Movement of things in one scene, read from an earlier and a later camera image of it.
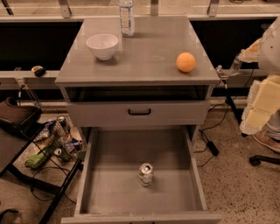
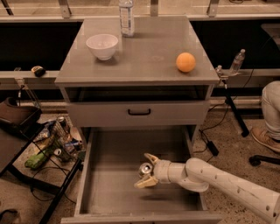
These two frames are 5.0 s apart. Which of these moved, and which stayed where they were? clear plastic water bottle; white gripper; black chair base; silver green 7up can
Moved: white gripper
Stayed: clear plastic water bottle; silver green 7up can; black chair base
